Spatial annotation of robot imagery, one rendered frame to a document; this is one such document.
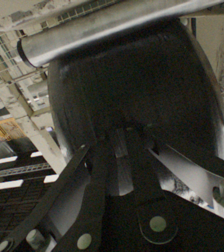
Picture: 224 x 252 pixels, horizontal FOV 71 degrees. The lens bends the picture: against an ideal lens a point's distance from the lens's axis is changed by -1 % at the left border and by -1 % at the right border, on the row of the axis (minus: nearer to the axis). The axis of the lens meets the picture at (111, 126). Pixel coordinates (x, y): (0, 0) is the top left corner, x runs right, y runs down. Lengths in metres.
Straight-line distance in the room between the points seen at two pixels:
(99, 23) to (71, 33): 0.04
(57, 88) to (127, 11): 0.15
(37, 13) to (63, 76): 0.09
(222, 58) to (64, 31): 0.34
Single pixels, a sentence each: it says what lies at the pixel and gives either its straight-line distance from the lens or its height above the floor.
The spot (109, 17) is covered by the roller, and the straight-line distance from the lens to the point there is 0.26.
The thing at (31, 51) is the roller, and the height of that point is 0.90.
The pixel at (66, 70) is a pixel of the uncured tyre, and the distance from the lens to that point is 0.28.
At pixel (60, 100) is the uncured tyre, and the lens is 0.26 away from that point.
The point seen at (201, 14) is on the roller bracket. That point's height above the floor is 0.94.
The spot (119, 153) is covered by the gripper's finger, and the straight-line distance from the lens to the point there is 0.16.
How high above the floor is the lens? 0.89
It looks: 33 degrees up
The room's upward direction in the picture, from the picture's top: 159 degrees clockwise
